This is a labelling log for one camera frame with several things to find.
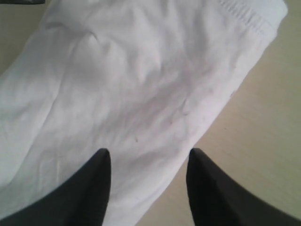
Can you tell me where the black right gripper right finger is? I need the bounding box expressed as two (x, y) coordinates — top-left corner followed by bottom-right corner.
(186, 148), (301, 226)

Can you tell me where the white t-shirt red lettering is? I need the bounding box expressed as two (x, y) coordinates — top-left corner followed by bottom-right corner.
(0, 0), (288, 226)

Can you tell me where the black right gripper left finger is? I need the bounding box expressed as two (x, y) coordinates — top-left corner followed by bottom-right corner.
(0, 148), (111, 226)

